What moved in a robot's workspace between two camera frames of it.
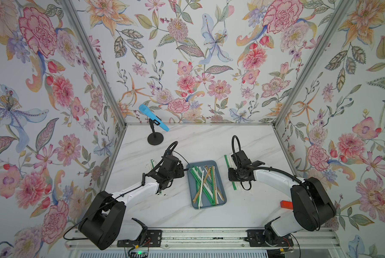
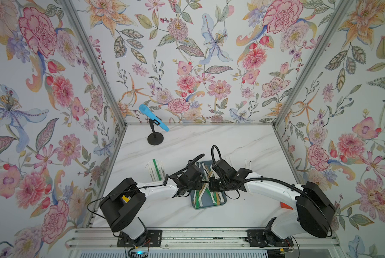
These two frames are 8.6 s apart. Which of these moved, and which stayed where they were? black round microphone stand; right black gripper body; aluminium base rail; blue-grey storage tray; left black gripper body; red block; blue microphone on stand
Moved: right black gripper body; left black gripper body
Stayed: aluminium base rail; red block; blue-grey storage tray; black round microphone stand; blue microphone on stand
